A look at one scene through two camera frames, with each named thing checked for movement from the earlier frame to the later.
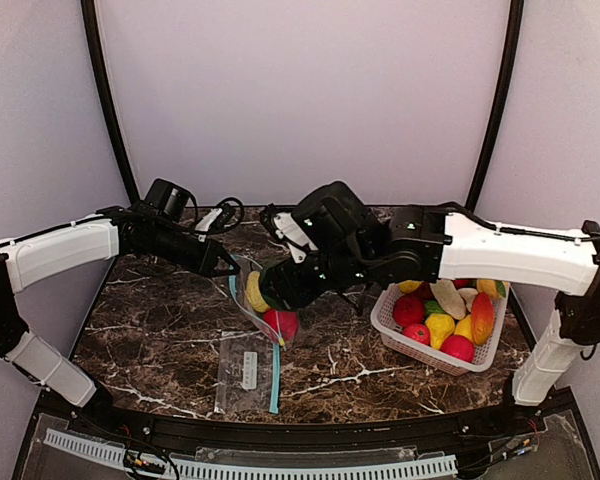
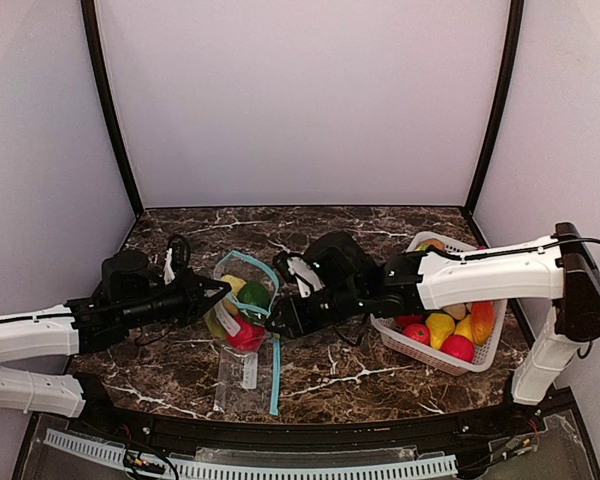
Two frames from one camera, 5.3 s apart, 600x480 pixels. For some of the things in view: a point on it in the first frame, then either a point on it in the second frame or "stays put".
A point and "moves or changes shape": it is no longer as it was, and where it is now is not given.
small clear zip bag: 249,367 stays put
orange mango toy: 482,318 stays put
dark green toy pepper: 269,285 to 255,294
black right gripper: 276,286 to 303,310
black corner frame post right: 509,67 stays put
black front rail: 263,434 stays put
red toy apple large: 284,323 moves or changes shape
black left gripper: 206,256 to 191,296
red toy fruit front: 459,347 stays put
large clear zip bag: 245,276 moves or changes shape
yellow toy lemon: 463,327 stays put
